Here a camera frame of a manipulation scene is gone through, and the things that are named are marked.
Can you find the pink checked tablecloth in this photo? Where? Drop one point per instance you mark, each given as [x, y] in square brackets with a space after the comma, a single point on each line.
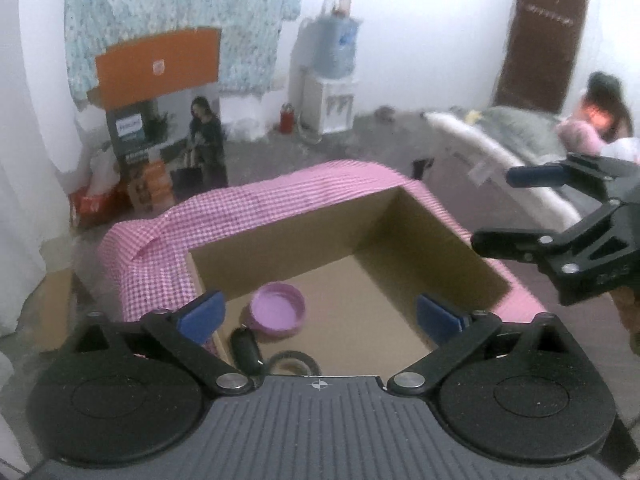
[250, 210]

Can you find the black key fob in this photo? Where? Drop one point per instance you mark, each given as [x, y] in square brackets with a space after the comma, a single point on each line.
[246, 350]

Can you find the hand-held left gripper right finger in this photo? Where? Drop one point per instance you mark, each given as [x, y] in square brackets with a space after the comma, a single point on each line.
[437, 317]

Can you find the grey blanket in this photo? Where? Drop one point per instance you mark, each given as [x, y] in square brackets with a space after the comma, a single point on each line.
[525, 127]

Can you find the white water dispenser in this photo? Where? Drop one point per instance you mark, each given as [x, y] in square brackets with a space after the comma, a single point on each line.
[330, 105]

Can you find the printed carton with orange flap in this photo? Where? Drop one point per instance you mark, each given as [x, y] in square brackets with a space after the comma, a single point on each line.
[150, 67]

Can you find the black tape roll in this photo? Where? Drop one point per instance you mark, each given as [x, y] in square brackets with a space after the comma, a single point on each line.
[300, 360]

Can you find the floral hanging cloth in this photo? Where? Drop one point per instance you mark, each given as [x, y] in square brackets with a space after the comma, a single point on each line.
[240, 10]

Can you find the bottles on water jug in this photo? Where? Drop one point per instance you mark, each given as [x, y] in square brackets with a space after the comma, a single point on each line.
[340, 5]

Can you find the white fluffy blanket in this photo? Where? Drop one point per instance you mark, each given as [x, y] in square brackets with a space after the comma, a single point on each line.
[500, 160]

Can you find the red bag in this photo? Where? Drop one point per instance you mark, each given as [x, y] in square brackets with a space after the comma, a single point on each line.
[95, 207]

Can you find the brown door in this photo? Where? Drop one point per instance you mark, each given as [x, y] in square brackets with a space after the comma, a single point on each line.
[542, 35]

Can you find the small orange box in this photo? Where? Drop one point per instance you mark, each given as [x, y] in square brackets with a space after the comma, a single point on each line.
[150, 185]

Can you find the purple plastic lid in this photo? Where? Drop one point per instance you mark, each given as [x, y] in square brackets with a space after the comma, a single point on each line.
[277, 310]

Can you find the red bottle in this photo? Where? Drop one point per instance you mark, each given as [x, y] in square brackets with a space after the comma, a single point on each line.
[286, 119]

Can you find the brown cardboard box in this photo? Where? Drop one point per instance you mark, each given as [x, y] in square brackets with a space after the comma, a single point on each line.
[350, 290]

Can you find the white plastic bag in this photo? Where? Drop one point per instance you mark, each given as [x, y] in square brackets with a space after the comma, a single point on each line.
[105, 170]

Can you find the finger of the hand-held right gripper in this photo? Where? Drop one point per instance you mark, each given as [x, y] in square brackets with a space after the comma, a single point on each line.
[510, 242]
[535, 175]

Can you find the white curtain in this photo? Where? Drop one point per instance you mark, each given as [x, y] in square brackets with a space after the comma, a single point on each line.
[20, 185]

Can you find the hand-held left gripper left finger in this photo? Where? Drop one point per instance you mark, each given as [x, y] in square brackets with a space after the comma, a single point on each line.
[202, 315]

